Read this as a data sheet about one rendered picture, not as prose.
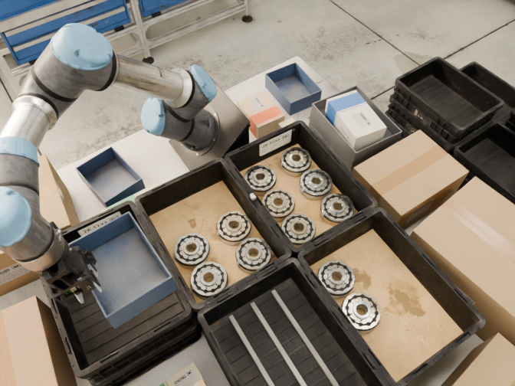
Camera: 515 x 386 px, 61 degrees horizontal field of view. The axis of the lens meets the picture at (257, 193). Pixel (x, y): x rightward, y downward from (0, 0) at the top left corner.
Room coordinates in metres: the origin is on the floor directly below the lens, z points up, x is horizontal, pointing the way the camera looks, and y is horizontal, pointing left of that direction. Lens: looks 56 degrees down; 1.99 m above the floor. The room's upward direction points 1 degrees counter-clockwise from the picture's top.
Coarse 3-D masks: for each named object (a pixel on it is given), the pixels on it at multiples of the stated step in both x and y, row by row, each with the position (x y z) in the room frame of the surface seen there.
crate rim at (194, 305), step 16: (224, 160) 0.84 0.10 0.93; (144, 192) 0.72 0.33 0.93; (256, 208) 0.66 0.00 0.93; (272, 224) 0.61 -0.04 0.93; (160, 240) 0.56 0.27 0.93; (288, 256) 0.51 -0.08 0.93; (176, 272) 0.47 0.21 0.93; (256, 272) 0.47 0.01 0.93; (192, 304) 0.38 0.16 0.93; (208, 304) 0.38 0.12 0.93
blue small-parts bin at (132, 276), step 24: (120, 216) 0.52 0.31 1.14; (96, 240) 0.47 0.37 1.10; (120, 240) 0.49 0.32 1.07; (144, 240) 0.48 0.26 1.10; (96, 264) 0.43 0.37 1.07; (120, 264) 0.43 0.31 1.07; (144, 264) 0.43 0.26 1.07; (96, 288) 0.37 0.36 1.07; (120, 288) 0.37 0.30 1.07; (144, 288) 0.37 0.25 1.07; (168, 288) 0.36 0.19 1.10; (120, 312) 0.30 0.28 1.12
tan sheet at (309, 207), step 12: (276, 156) 0.93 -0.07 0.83; (276, 168) 0.88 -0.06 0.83; (312, 168) 0.88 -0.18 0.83; (288, 180) 0.83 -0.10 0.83; (300, 192) 0.78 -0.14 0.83; (336, 192) 0.78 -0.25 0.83; (276, 204) 0.74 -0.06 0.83; (300, 204) 0.74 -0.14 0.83; (312, 204) 0.74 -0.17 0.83; (312, 216) 0.70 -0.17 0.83; (324, 228) 0.65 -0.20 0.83
